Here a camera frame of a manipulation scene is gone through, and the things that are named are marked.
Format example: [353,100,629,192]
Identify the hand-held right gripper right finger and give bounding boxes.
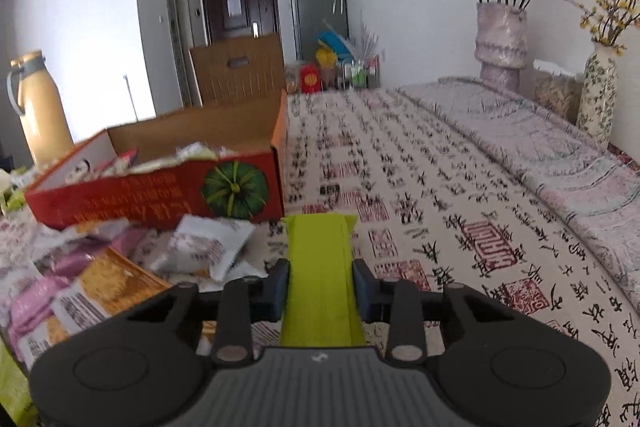
[351,258,516,366]

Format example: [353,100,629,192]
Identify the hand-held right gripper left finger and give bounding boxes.
[125,259,291,366]

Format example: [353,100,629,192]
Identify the lime green snack packet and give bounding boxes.
[280,214,366,349]

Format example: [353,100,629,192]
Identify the orange cardboard box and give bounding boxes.
[25,89,290,231]

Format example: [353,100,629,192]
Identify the pile of mixed snack packets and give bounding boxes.
[0,214,271,369]

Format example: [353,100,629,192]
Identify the heap of boxed snack packets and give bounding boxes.
[65,143,236,186]

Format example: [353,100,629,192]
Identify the red bag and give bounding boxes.
[300,64,321,94]

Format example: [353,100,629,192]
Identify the brown wooden chair back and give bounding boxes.
[189,33,286,108]

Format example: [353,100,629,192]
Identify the folded grey patterned cloth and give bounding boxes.
[397,77,640,303]

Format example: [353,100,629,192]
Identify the purple dried sprigs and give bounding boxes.
[357,24,381,58]

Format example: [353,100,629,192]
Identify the blue bag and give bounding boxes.
[317,32,351,56]

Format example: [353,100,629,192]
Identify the grey side door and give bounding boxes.
[165,0,194,108]

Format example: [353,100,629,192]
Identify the glass jar with white lid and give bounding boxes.
[532,59,584,123]

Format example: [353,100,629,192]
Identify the cluster of small snack packets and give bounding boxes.
[2,189,31,216]

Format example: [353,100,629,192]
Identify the pink ribbed vase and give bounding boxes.
[475,3,529,90]

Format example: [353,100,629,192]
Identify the lime green packaging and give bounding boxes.
[0,337,39,427]

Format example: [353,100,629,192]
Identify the dark brown entrance door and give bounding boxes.
[200,0,281,48]

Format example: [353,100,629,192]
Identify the grey refrigerator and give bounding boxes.
[286,0,350,62]

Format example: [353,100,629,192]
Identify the yellow thermos jug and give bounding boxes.
[6,51,76,168]

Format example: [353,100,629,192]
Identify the white floral patterned vase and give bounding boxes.
[576,42,620,150]

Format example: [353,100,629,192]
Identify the wire storage rack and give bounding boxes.
[325,54,381,92]

